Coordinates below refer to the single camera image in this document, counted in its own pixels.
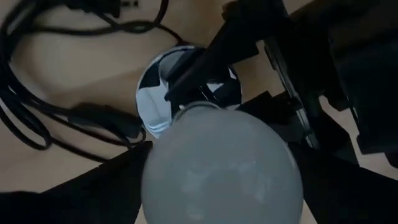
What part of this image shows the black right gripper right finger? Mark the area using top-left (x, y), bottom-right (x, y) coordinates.
top-left (287, 141), bottom-right (398, 224)

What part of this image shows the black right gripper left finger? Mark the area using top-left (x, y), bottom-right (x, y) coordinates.
top-left (0, 141), bottom-right (154, 224)

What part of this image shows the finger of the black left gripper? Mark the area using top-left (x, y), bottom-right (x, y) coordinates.
top-left (236, 90), bottom-right (312, 146)
top-left (164, 0), bottom-right (287, 110)

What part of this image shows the white light bulb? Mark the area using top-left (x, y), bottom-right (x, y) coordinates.
top-left (140, 101), bottom-right (305, 224)

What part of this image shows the chrome lamp base with socket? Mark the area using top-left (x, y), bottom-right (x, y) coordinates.
top-left (135, 45), bottom-right (243, 140)

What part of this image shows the black lamp power cord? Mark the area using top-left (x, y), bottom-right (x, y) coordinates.
top-left (0, 0), bottom-right (187, 163)

